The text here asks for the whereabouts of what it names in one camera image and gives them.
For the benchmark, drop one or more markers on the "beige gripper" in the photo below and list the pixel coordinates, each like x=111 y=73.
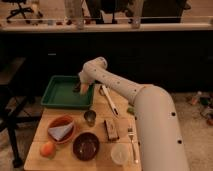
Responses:
x=84 y=88

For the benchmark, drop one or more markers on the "purple grape bunch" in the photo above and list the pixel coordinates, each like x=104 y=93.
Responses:
x=77 y=87

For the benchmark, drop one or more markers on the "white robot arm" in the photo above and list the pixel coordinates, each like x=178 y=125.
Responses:
x=157 y=124

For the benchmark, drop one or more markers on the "orange bowl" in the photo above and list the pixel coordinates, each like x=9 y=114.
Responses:
x=63 y=120

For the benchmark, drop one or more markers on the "purple bowl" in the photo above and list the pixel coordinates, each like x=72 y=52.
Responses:
x=86 y=146

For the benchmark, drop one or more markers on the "green plastic tray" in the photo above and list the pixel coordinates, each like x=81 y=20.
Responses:
x=61 y=93

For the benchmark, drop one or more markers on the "small metal cup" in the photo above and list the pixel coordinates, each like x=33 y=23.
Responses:
x=90 y=117

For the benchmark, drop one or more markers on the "brown chocolate bar block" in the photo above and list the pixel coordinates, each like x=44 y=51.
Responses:
x=111 y=130

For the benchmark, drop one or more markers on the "green chili pepper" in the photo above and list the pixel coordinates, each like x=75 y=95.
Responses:
x=130 y=110

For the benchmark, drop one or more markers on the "light blue cloth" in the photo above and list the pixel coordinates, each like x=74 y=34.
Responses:
x=59 y=132

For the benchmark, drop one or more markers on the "silver fork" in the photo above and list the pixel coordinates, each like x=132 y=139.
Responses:
x=131 y=137

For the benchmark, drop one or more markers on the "orange peach fruit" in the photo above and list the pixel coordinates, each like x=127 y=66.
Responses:
x=48 y=149

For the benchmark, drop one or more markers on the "black office chair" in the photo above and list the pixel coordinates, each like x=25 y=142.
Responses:
x=34 y=8

